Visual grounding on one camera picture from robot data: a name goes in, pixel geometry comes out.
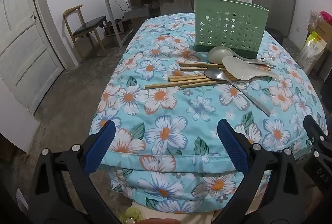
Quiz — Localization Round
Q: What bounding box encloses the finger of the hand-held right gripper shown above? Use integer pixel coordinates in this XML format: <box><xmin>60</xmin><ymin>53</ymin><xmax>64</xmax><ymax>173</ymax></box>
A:
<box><xmin>303</xmin><ymin>115</ymin><xmax>332</xmax><ymax>162</ymax></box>

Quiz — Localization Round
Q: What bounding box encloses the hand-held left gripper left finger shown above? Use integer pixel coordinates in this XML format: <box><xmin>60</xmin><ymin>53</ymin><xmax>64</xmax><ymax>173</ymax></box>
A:
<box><xmin>29</xmin><ymin>119</ymin><xmax>122</xmax><ymax>224</ymax></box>

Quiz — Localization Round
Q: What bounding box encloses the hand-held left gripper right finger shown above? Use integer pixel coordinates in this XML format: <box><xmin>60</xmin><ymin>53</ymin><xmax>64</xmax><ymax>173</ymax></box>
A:
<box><xmin>211</xmin><ymin>118</ymin><xmax>309</xmax><ymax>224</ymax></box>

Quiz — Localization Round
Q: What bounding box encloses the metal spoon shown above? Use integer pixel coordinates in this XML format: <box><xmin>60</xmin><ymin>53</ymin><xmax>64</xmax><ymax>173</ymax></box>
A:
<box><xmin>204</xmin><ymin>67</ymin><xmax>271</xmax><ymax>117</ymax></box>

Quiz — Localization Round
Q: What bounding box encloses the white rice paddle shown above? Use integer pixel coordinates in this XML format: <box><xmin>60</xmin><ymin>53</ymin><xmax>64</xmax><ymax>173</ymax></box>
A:
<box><xmin>222</xmin><ymin>56</ymin><xmax>280</xmax><ymax>81</ymax></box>

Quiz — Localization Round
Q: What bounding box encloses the set of bamboo chopsticks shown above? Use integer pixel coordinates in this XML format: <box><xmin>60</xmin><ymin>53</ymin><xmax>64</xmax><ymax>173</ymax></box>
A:
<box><xmin>145</xmin><ymin>62</ymin><xmax>238</xmax><ymax>90</ymax></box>

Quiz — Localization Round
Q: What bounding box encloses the slender metal utensil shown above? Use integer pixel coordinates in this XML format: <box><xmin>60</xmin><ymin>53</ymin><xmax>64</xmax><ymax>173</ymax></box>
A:
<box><xmin>250</xmin><ymin>62</ymin><xmax>277</xmax><ymax>69</ymax></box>

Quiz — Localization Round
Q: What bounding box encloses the green perforated utensil holder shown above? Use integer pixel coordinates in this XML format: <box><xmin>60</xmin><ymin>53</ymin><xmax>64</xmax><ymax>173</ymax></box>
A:
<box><xmin>194</xmin><ymin>0</ymin><xmax>270</xmax><ymax>59</ymax></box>

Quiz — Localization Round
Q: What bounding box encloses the person's left forearm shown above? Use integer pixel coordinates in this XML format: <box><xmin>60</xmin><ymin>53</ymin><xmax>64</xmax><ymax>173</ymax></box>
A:
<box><xmin>121</xmin><ymin>208</ymin><xmax>182</xmax><ymax>224</ymax></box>

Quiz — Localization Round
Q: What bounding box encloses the blue floral blanket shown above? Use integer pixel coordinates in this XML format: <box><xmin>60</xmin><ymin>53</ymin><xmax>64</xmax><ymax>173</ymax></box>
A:
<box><xmin>88</xmin><ymin>12</ymin><xmax>328</xmax><ymax>215</ymax></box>

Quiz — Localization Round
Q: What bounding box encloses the yellow green bag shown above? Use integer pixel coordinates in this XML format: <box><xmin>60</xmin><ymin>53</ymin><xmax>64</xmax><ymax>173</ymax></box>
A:
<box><xmin>298</xmin><ymin>30</ymin><xmax>327</xmax><ymax>74</ymax></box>

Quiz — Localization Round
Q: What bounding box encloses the large cardboard box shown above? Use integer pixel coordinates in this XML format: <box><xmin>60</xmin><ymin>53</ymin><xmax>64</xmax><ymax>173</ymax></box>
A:
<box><xmin>307</xmin><ymin>19</ymin><xmax>332</xmax><ymax>50</ymax></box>

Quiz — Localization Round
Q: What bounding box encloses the black pot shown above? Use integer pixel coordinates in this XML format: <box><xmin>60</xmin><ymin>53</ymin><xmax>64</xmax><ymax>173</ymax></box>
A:
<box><xmin>265</xmin><ymin>28</ymin><xmax>284</xmax><ymax>44</ymax></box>

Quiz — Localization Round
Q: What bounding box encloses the clear plastic bag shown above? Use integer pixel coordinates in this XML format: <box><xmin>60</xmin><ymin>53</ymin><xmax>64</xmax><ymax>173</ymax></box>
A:
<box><xmin>310</xmin><ymin>10</ymin><xmax>322</xmax><ymax>30</ymax></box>

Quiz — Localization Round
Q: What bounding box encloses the pink plastic bag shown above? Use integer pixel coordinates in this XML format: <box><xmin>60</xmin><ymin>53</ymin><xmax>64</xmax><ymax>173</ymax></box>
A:
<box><xmin>319</xmin><ymin>11</ymin><xmax>332</xmax><ymax>24</ymax></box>

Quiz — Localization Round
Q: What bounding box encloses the black toaster oven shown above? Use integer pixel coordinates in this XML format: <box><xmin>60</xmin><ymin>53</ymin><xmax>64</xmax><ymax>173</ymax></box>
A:
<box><xmin>104</xmin><ymin>19</ymin><xmax>127</xmax><ymax>37</ymax></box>

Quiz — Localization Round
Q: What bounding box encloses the wooden chair with black seat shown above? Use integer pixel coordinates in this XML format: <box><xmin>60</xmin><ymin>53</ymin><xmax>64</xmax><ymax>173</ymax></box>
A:
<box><xmin>62</xmin><ymin>4</ymin><xmax>109</xmax><ymax>58</ymax></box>

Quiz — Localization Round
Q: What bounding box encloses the white panel door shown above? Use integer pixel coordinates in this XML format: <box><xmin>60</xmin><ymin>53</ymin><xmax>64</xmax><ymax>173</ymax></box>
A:
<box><xmin>0</xmin><ymin>0</ymin><xmax>65</xmax><ymax>114</ymax></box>

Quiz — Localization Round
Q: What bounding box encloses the flat grey box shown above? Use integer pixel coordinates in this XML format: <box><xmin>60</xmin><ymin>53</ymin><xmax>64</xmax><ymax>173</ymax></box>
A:
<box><xmin>124</xmin><ymin>6</ymin><xmax>152</xmax><ymax>19</ymax></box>

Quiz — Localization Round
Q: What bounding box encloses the white sack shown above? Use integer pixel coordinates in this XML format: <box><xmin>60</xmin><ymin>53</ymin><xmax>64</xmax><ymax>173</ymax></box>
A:
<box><xmin>159</xmin><ymin>0</ymin><xmax>194</xmax><ymax>15</ymax></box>

